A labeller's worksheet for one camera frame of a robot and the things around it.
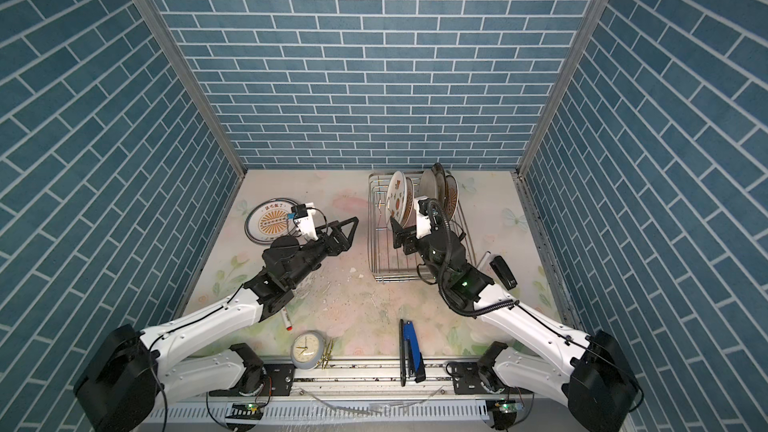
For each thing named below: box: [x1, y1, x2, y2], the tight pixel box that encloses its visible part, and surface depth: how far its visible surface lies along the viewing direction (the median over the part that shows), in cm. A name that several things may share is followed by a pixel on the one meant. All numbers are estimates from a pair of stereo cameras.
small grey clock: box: [290, 330, 326, 369], surface depth 77 cm
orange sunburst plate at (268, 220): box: [244, 198, 297, 246], surface depth 105 cm
